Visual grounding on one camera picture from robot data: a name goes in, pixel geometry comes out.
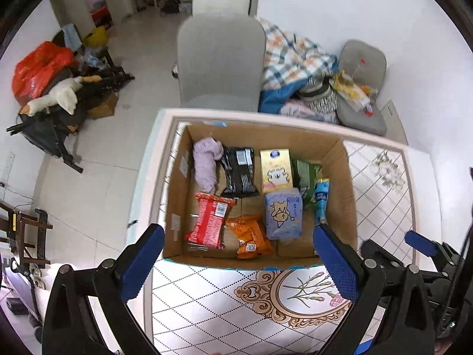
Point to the yellow snack bag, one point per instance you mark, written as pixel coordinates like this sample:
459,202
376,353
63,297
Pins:
349,91

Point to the green wipes packet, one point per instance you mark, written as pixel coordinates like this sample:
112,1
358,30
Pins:
305,177

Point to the red plastic bag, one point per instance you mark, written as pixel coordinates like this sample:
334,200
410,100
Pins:
38,68

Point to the black stroller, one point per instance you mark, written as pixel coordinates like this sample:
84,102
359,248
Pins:
49,129

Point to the yellow tissue pack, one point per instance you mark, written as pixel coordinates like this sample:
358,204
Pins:
276,170

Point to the red snack packet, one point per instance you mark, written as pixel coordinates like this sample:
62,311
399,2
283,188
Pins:
212,215

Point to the blue tube packet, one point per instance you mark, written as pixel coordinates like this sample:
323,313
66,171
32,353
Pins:
321,194

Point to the blue duvet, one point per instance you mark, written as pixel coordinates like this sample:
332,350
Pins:
279,98

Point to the plaid blanket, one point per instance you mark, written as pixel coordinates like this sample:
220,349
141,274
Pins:
291,58

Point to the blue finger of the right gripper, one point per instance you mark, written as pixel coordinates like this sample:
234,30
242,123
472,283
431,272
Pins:
421,244

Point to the grey chair near table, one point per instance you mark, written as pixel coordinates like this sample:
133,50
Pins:
220,62

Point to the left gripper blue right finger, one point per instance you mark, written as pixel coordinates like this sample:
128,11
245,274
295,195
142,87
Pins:
407,326

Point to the small cardboard box on floor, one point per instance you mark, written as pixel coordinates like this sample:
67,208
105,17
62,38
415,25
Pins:
105,108

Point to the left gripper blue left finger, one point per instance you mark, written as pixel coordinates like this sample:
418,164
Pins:
70,326

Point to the grey chair with clutter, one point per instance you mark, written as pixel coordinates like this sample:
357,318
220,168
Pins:
366,64

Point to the black snack packet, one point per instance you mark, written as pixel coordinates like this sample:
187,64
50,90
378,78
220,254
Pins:
239,173

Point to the lavender tissue pack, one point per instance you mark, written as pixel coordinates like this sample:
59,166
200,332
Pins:
283,214

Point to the pink floral cloth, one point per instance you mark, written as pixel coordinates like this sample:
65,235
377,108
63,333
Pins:
297,109

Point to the orange snack packet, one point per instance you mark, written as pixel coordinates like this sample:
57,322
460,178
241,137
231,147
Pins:
251,236

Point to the white goose plush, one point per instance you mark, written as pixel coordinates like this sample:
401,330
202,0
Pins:
63,94

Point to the white chair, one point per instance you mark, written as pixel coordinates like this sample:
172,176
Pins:
221,7

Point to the striped black hat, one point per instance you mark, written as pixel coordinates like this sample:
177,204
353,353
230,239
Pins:
318,95

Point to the dark wooden chair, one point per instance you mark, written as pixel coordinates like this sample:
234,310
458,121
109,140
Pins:
14,224

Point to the purple socks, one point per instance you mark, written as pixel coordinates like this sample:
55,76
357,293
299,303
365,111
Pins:
206,152

